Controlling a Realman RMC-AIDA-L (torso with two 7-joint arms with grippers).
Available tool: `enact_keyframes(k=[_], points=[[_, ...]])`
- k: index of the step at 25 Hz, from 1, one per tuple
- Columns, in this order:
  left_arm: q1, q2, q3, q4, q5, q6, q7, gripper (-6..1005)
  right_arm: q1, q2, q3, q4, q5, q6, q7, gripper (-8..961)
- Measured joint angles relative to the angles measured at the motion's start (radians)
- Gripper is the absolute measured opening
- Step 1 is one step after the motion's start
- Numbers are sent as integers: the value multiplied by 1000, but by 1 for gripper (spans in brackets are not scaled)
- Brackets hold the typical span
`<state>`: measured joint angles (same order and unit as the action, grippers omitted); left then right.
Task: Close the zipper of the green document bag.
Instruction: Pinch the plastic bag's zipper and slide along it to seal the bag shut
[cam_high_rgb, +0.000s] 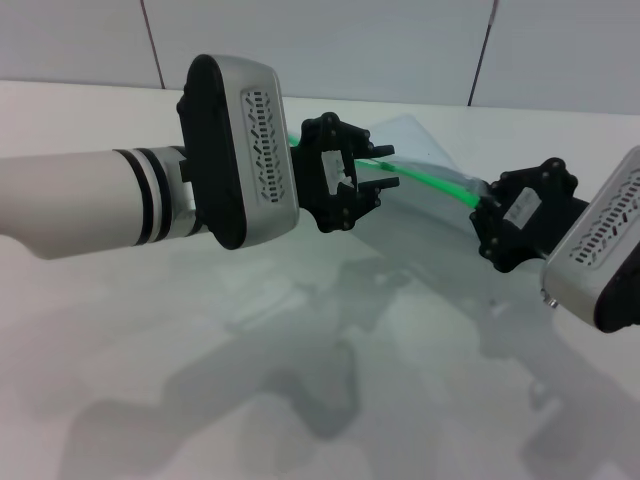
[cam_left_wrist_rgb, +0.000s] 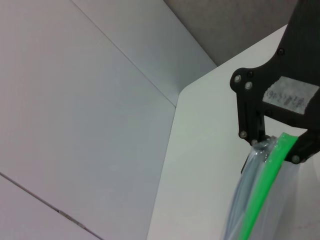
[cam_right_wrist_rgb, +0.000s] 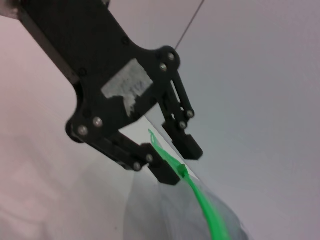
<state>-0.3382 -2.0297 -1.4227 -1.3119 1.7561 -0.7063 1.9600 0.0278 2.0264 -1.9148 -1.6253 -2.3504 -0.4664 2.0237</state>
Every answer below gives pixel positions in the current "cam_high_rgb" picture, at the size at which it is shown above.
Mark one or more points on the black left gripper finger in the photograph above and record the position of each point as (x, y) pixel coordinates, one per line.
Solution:
(382, 149)
(382, 184)

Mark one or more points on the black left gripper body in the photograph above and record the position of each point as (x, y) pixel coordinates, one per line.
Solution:
(320, 190)

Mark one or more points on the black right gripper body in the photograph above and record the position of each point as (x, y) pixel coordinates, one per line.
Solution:
(530, 220)

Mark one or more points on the green zipper slider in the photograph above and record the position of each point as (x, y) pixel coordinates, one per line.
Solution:
(385, 166)

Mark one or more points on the clear document bag green zip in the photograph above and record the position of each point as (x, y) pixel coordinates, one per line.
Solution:
(425, 150)

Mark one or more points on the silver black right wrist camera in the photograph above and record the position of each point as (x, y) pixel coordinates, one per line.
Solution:
(600, 240)

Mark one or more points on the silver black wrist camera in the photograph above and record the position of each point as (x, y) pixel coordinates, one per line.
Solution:
(600, 240)
(235, 150)

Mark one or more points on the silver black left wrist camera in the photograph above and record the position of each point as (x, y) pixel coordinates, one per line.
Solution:
(235, 150)

